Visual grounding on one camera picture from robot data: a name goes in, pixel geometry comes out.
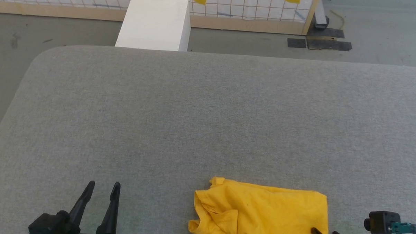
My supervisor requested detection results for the yellow floor cable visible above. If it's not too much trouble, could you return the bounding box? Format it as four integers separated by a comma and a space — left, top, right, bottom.
331, 10, 345, 29

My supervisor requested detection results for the grey metal stand foot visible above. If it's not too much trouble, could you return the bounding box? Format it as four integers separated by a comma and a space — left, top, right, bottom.
313, 0, 331, 30

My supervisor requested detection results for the white rectangular block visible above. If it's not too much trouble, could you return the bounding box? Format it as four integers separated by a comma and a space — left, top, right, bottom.
114, 0, 192, 53

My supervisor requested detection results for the small black floor mat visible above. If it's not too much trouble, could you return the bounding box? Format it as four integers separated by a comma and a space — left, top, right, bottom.
287, 38, 307, 49

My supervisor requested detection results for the yellow printed t-shirt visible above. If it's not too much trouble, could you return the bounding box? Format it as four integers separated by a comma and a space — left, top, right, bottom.
188, 176, 331, 234

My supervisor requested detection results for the lemon print partition panel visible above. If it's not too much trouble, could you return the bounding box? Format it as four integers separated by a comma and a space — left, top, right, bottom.
0, 0, 320, 36

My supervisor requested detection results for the large black floor mat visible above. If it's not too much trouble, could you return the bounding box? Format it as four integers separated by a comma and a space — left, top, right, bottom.
306, 27, 353, 51

